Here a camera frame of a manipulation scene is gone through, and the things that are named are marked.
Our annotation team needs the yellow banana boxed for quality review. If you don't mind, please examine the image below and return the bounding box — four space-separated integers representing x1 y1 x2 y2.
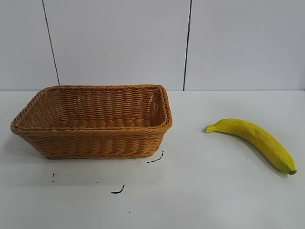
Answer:
204 118 297 176

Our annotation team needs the brown woven wicker basket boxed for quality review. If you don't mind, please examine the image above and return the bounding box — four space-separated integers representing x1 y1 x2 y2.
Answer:
10 83 173 160

